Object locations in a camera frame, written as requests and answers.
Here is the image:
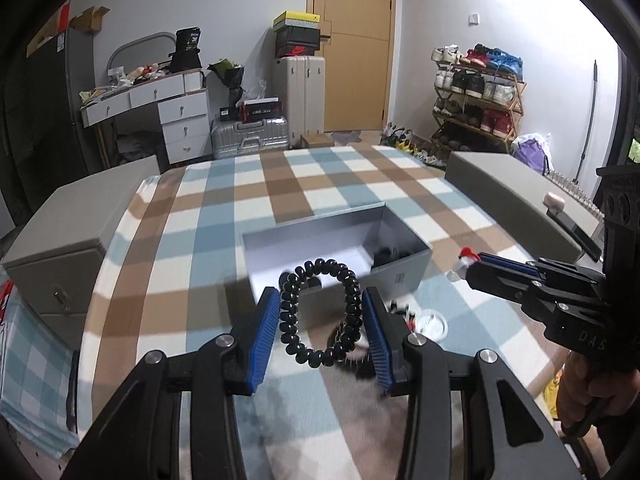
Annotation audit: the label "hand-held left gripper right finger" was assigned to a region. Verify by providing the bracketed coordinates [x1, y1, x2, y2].
[361, 286, 585, 480]

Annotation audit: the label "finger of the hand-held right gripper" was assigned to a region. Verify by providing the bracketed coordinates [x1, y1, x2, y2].
[477, 252, 602, 287]
[466, 261, 572, 322]

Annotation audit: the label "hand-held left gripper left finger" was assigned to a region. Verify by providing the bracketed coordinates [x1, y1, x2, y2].
[60, 286, 282, 480]

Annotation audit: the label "black bead bracelet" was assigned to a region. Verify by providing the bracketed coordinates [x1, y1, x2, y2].
[279, 258, 363, 368]

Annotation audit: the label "black hair claw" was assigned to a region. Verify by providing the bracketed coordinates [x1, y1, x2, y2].
[332, 327, 381, 382]

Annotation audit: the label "grey box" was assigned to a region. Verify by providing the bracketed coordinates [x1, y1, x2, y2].
[241, 202, 433, 331]

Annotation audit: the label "person's right hand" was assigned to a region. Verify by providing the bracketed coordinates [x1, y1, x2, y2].
[555, 352, 640, 436]

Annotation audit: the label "red white hair accessory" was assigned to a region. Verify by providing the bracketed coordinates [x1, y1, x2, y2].
[449, 247, 482, 281]

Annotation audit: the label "clear round plastic lid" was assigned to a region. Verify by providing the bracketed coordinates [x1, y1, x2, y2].
[412, 309, 449, 342]

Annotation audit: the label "black phone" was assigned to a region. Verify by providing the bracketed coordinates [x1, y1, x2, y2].
[546, 207, 604, 262]

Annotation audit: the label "black hair accessory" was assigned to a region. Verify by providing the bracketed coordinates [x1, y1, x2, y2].
[372, 245, 417, 269]

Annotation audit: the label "purple bag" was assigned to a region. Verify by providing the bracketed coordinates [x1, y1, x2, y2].
[509, 132, 554, 176]

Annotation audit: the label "yellow bag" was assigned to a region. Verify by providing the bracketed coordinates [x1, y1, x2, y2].
[542, 374, 564, 419]

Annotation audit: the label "scattered slippers and shoes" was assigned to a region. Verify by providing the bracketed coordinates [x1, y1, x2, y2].
[379, 122, 447, 167]

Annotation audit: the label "grey pole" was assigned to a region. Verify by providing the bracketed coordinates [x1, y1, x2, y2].
[572, 59, 600, 184]

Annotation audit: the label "wooden shoe rack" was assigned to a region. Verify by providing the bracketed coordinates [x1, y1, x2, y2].
[430, 44, 528, 156]

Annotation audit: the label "shoe rack with shoes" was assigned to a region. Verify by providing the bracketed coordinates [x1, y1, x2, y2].
[431, 43, 526, 147]

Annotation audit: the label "silver suitcase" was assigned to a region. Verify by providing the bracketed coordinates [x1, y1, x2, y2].
[210, 115, 291, 160]

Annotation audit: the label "small cardboard box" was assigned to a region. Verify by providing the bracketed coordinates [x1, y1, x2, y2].
[299, 132, 335, 150]

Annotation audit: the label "black red flat box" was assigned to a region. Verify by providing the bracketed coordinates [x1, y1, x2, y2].
[238, 97, 284, 122]

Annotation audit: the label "dark clothes pile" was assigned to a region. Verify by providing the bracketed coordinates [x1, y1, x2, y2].
[116, 130, 167, 167]

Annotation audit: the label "white dresser with drawers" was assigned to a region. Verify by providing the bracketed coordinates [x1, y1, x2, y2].
[81, 70, 212, 166]

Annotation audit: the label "cream suitcase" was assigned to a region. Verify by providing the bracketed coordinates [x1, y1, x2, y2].
[272, 55, 327, 150]

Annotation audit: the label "folded plaid cloth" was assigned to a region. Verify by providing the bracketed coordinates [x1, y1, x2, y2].
[0, 285, 82, 461]

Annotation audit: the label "black wrapped flower bouquet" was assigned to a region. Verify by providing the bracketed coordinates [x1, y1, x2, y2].
[207, 58, 246, 106]

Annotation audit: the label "wooden door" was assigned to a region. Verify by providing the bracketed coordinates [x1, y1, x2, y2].
[307, 0, 399, 134]

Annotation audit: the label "red black shoe box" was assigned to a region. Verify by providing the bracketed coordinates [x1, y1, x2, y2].
[274, 42, 321, 59]

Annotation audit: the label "black gift bag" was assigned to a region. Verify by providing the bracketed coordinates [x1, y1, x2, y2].
[168, 28, 204, 74]

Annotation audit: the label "dark refrigerator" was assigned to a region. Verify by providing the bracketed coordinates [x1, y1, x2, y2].
[24, 27, 109, 177]

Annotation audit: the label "yellow lid shoe box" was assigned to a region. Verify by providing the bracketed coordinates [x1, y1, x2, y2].
[273, 10, 321, 30]

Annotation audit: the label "grey arched mirror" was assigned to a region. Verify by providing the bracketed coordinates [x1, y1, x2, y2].
[107, 32, 179, 75]

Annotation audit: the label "open cardboard box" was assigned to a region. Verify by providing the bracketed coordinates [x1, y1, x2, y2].
[67, 5, 111, 36]

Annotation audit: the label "large flat cardboard box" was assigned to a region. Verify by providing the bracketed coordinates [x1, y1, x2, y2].
[26, 24, 67, 57]

